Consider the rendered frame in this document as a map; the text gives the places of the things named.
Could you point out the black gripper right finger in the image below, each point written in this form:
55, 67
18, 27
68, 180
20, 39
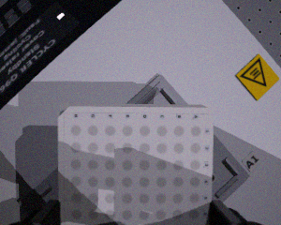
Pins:
221, 215

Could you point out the grey perforated base plate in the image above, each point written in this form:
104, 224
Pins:
263, 20

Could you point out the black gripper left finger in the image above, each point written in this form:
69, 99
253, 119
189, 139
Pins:
49, 214

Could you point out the grey well plate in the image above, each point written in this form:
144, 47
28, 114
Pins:
135, 164

